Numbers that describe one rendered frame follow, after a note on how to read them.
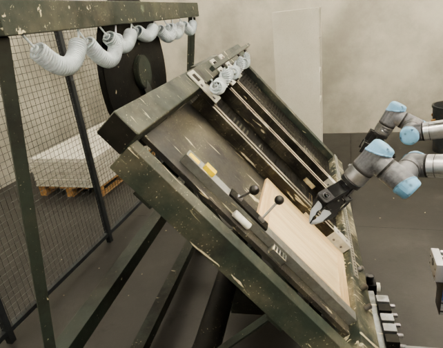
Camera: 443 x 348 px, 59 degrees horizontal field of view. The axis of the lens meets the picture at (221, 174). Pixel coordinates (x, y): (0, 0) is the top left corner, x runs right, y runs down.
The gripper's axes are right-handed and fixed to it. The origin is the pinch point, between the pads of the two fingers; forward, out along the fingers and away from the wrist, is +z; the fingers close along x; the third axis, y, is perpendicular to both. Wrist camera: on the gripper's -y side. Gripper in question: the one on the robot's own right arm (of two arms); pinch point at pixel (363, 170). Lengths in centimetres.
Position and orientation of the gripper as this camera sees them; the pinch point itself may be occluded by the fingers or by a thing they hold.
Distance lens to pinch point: 204.8
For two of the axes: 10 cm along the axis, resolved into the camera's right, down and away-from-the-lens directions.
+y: -9.0, -4.3, 1.0
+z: -3.4, 8.1, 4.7
